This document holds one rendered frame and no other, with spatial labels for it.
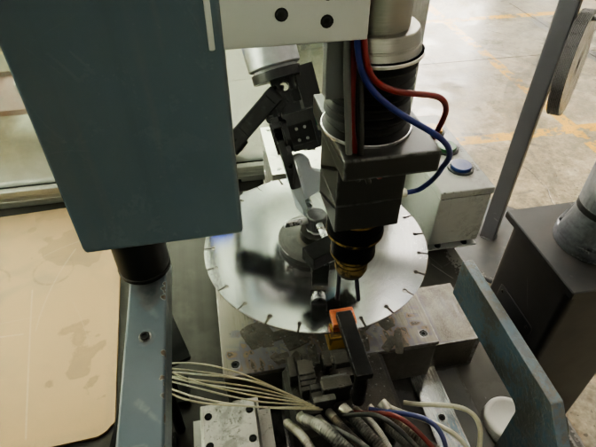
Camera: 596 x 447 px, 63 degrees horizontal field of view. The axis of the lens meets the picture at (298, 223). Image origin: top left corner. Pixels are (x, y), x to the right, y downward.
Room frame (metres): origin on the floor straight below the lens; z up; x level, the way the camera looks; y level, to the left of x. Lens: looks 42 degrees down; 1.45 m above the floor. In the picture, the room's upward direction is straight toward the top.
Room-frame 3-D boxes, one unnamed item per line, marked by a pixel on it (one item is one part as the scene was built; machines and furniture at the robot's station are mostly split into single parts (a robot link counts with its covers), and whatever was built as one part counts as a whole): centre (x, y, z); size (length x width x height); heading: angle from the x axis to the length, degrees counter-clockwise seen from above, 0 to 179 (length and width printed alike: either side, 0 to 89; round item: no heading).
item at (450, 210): (0.86, -0.29, 0.82); 0.28 x 0.11 x 0.15; 11
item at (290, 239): (0.53, -0.03, 0.96); 0.11 x 0.11 x 0.03
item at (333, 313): (0.34, -0.06, 0.95); 0.10 x 0.03 x 0.07; 11
